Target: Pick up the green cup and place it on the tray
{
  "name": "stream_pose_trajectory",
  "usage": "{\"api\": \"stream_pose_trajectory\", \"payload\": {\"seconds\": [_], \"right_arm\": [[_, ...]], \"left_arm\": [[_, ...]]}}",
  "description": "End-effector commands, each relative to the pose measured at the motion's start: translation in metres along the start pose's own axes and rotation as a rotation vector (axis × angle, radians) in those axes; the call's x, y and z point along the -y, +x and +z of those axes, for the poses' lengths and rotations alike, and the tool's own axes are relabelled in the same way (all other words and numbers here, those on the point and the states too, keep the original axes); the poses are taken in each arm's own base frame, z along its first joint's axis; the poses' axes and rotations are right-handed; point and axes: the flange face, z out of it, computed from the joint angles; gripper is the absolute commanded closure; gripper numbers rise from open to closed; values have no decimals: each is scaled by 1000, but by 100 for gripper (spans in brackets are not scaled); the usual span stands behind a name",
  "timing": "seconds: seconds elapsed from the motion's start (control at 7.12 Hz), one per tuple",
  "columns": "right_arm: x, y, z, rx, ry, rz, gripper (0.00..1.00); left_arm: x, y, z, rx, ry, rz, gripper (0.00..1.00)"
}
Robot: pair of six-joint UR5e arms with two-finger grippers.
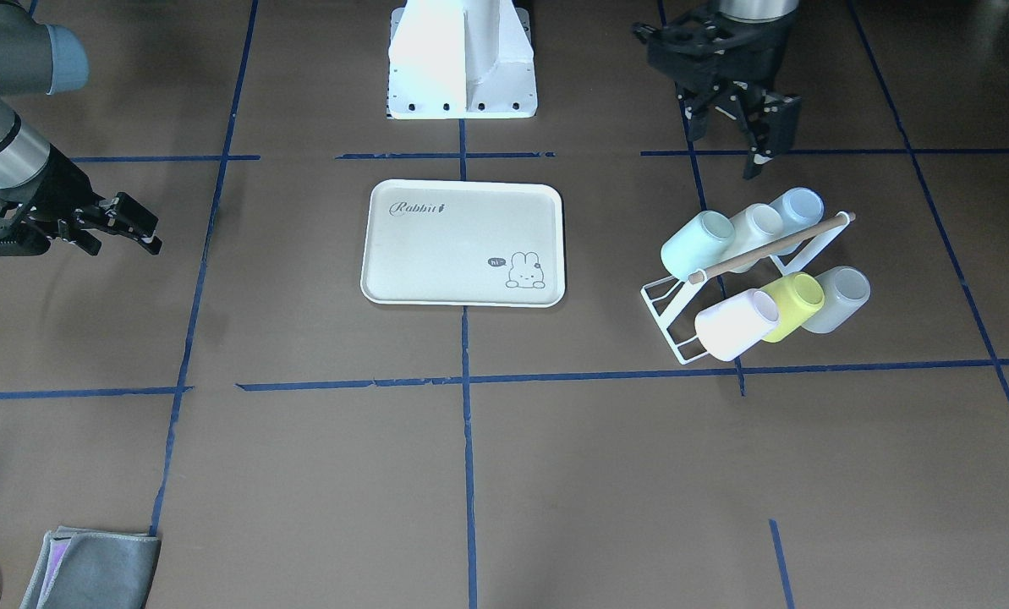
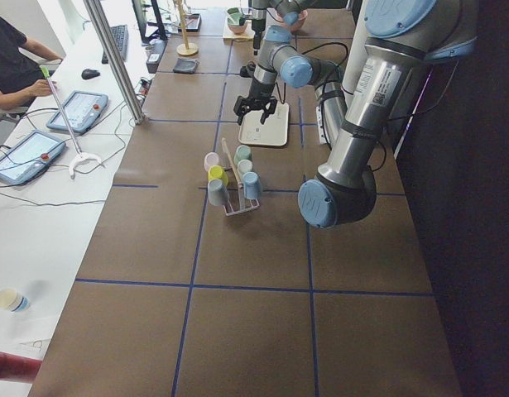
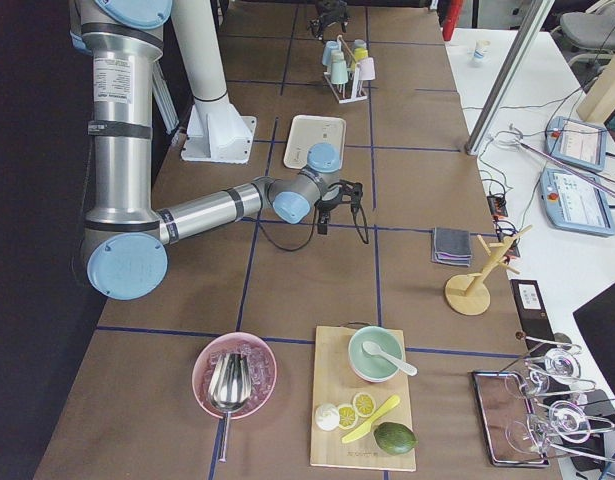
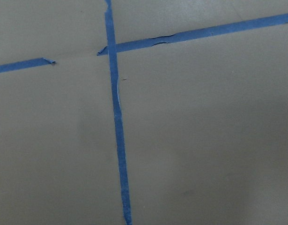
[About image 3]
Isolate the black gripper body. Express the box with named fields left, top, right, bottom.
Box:
left=320, top=179, right=363, bottom=213

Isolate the green cup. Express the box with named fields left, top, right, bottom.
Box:
left=330, top=58, right=348, bottom=86

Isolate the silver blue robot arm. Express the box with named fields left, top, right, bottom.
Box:
left=70, top=1, right=360, bottom=300

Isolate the beige plastic tray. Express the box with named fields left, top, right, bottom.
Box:
left=283, top=114, right=346, bottom=170

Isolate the white cup rack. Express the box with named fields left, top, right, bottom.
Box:
left=323, top=35, right=370, bottom=104

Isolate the pink cup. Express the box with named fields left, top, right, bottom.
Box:
left=357, top=57, right=376, bottom=81

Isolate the yellow cup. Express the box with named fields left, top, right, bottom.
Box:
left=353, top=47, right=369, bottom=64

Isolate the blue cup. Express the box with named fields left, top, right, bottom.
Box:
left=321, top=40, right=339, bottom=67

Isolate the paper cup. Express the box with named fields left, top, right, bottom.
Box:
left=471, top=39, right=490, bottom=67

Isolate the metal tray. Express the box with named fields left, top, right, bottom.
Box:
left=471, top=370, right=550, bottom=468

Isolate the folded grey cloth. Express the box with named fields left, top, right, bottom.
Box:
left=431, top=227, right=472, bottom=267

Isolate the wooden mug tree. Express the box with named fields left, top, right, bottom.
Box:
left=444, top=225, right=532, bottom=316

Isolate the white plastic spoon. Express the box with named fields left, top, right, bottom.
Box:
left=362, top=341, right=418, bottom=376

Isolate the white reacher grabber stick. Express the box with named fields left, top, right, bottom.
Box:
left=488, top=130, right=615, bottom=199

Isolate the green bowl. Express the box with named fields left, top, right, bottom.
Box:
left=348, top=326, right=405, bottom=383

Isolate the bamboo cutting board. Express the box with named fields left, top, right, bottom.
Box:
left=310, top=326, right=417, bottom=472

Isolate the upper lemon slice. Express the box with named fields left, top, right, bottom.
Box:
left=351, top=392, right=376, bottom=418

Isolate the lemon slice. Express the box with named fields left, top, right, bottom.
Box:
left=336, top=403, right=359, bottom=430
left=351, top=392, right=376, bottom=418

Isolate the pink bowl with ice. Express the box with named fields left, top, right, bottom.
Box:
left=191, top=332, right=277, bottom=419

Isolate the yellow plastic knife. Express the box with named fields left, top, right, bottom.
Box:
left=341, top=394, right=401, bottom=444

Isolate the black box with label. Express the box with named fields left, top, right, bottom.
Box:
left=510, top=279, right=554, bottom=349

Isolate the lower teach pendant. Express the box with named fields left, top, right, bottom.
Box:
left=540, top=168, right=615, bottom=237

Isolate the teach pendant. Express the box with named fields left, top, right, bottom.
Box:
left=540, top=168, right=615, bottom=237
left=545, top=116, right=608, bottom=173

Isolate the lower lemon slice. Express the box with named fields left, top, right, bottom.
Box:
left=336, top=403, right=359, bottom=430

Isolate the metal ice scoop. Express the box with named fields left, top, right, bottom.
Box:
left=208, top=353, right=252, bottom=462

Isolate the upper teach pendant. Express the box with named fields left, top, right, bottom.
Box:
left=545, top=116, right=608, bottom=173

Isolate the green avocado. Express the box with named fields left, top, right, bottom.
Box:
left=373, top=422, right=418, bottom=455

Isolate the black monitor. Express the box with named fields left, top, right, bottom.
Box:
left=574, top=283, right=615, bottom=394

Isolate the office chair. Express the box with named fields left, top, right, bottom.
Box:
left=552, top=1, right=615, bottom=66

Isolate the wine glass rack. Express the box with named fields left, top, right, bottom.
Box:
left=505, top=332, right=615, bottom=463

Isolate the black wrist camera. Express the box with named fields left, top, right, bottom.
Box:
left=317, top=210, right=331, bottom=235

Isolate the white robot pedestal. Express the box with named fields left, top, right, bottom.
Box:
left=171, top=0, right=256, bottom=164

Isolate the aluminium frame post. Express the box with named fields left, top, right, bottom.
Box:
left=465, top=0, right=554, bottom=156

